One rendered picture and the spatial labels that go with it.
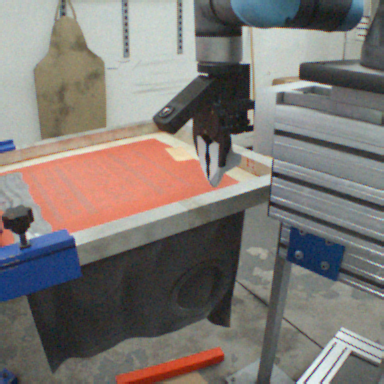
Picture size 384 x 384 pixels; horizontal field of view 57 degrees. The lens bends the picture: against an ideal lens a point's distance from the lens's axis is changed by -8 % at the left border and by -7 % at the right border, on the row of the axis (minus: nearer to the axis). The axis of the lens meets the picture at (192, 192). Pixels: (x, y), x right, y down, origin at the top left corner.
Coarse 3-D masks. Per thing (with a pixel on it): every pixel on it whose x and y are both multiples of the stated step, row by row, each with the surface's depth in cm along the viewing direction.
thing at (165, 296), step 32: (224, 224) 80; (128, 256) 69; (160, 256) 74; (192, 256) 77; (224, 256) 84; (64, 288) 65; (96, 288) 67; (128, 288) 73; (160, 288) 77; (192, 288) 82; (224, 288) 87; (64, 320) 67; (96, 320) 71; (128, 320) 77; (160, 320) 82; (192, 320) 85; (64, 352) 70; (96, 352) 74
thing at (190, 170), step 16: (192, 160) 94; (192, 176) 85; (224, 176) 85; (176, 192) 78; (192, 192) 78; (128, 208) 72; (144, 208) 72; (64, 224) 66; (80, 224) 66; (96, 224) 66; (0, 240) 61
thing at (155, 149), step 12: (132, 144) 107; (144, 144) 107; (156, 144) 107; (72, 156) 99; (84, 156) 99; (96, 156) 99; (156, 156) 98; (168, 156) 97; (24, 168) 92; (36, 168) 92; (48, 168) 92; (24, 180) 85; (36, 192) 79; (0, 204) 74
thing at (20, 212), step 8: (8, 208) 49; (16, 208) 49; (24, 208) 49; (8, 216) 47; (16, 216) 47; (24, 216) 47; (32, 216) 49; (8, 224) 47; (16, 224) 47; (24, 224) 48; (16, 232) 49; (24, 232) 49; (24, 240) 50; (24, 248) 50
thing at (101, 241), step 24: (144, 120) 117; (24, 144) 99; (48, 144) 100; (72, 144) 104; (96, 144) 108; (192, 144) 105; (240, 168) 89; (264, 168) 82; (216, 192) 69; (240, 192) 69; (264, 192) 72; (144, 216) 61; (168, 216) 62; (192, 216) 64; (216, 216) 68; (96, 240) 55; (120, 240) 58; (144, 240) 60
